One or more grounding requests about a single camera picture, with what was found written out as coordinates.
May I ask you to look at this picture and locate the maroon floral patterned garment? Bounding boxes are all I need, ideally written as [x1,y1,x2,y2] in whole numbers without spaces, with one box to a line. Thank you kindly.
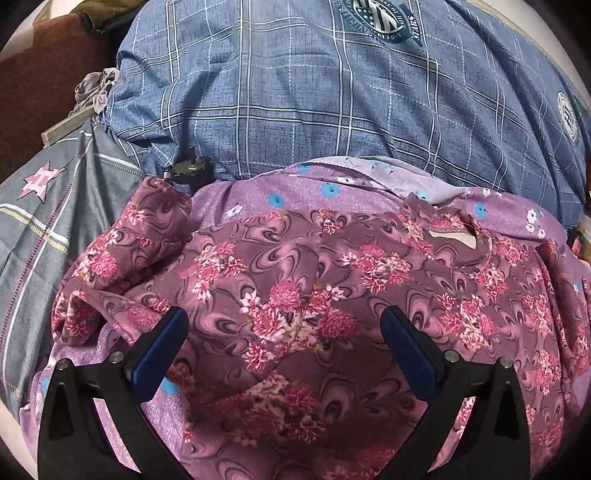
[21,157,590,479]

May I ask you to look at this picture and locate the grey star pillow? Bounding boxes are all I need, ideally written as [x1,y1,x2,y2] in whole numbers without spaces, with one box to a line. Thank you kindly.
[1,118,144,416]

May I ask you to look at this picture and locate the black small device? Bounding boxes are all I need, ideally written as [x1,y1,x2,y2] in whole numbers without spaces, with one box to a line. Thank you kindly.
[163,147,214,195]

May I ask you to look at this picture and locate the beige flat box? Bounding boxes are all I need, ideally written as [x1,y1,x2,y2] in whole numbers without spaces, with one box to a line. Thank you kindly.
[41,105,96,148]

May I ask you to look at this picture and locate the small lilac crumpled cloth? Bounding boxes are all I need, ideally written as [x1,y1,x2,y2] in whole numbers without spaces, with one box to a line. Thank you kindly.
[69,67,120,116]

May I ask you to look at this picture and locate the dark red headboard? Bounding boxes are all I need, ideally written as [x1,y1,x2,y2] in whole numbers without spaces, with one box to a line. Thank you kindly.
[1,13,116,179]

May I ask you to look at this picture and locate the blue plaid quilt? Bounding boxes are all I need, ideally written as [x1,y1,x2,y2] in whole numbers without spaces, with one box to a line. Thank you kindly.
[103,1,590,226]

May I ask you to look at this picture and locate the olive green cloth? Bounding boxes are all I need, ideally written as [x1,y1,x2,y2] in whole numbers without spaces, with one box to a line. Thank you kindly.
[32,0,150,33]

